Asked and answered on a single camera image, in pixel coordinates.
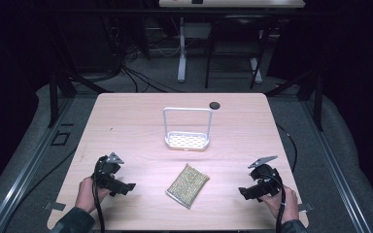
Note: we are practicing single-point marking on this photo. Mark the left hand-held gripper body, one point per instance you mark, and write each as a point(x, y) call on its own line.
point(105, 170)

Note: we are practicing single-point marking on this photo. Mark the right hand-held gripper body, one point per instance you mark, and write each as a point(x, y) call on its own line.
point(267, 179)

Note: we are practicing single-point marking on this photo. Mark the person's left hand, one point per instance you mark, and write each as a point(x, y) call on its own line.
point(85, 195)

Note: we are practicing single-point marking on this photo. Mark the person's right hand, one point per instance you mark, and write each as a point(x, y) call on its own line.
point(288, 204)

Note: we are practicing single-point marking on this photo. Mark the grey tape strip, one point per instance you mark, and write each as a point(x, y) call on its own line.
point(54, 206)
point(306, 207)

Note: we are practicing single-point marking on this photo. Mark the yellow green scouring sponge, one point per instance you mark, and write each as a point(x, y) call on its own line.
point(187, 186)

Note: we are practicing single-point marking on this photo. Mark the white sponge holder rack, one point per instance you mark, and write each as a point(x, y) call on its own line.
point(187, 140)

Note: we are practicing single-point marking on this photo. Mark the black round table grommet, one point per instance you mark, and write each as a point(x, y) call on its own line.
point(214, 105)

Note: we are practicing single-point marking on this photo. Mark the black chair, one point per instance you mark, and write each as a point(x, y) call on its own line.
point(236, 42)

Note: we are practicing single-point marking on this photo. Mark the white background desk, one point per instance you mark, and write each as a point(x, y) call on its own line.
point(233, 3)

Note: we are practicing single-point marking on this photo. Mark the grey metal floor rail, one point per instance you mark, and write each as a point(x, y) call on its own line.
point(26, 171)
point(336, 168)

